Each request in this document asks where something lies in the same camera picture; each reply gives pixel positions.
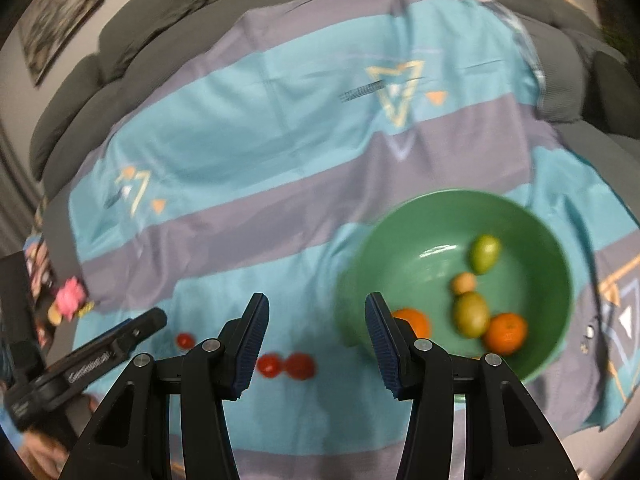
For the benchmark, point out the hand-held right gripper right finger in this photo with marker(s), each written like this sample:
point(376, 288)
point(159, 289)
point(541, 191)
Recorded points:
point(382, 345)

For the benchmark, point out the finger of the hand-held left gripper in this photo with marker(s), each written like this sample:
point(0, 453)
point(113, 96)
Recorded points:
point(120, 345)

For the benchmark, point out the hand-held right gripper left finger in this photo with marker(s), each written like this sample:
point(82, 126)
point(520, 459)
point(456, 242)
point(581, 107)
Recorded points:
point(250, 350)

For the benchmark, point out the orange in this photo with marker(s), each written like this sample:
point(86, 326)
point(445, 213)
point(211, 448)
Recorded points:
point(414, 321)
point(506, 334)

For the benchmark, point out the small red cherry tomato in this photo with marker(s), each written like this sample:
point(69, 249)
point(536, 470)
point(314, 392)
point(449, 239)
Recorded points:
point(185, 341)

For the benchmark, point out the small tan round fruit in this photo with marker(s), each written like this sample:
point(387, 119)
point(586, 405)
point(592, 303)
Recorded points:
point(464, 283)

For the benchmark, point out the green bowl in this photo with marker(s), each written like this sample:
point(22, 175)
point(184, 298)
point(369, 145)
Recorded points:
point(425, 230)

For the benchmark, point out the pink plush toy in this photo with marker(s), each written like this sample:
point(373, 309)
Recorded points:
point(70, 297)

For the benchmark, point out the teal and grey striped blanket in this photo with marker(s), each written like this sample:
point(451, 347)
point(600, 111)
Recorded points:
point(250, 125)

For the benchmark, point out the grey sofa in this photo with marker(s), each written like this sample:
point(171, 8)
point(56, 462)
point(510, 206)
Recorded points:
point(200, 15)

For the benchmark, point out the framed wall picture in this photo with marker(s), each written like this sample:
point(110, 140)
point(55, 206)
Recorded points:
point(55, 20)

